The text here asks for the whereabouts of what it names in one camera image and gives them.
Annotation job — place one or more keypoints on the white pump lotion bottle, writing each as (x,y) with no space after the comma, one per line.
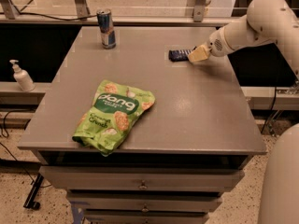
(22,77)

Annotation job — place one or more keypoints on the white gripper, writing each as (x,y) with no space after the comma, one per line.
(215,46)

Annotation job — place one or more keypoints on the black metal floor foot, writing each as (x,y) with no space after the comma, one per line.
(31,202)

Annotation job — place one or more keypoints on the green rice chip bag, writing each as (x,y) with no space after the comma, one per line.
(115,110)

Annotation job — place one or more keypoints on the dark blue rxbar wrapper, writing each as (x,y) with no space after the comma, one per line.
(179,55)

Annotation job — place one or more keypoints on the blue silver energy drink can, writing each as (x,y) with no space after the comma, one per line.
(104,17)

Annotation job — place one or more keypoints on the grey drawer cabinet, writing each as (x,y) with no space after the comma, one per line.
(179,158)

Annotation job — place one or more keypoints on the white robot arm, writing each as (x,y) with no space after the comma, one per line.
(267,21)

